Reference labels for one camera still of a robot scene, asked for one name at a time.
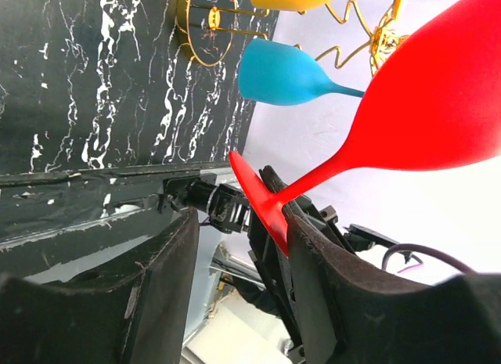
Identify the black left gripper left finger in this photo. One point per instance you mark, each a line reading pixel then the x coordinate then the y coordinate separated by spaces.
pixel 131 309

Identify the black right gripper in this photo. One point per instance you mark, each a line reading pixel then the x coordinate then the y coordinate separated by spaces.
pixel 316 281

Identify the red wine glass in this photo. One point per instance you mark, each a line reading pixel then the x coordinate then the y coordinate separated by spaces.
pixel 434 104

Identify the blue wine glass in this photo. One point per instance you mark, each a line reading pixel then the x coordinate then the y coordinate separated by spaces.
pixel 282 75

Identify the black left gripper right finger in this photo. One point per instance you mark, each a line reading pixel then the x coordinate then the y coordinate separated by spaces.
pixel 457 321

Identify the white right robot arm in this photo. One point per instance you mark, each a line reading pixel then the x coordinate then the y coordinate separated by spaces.
pixel 228 210

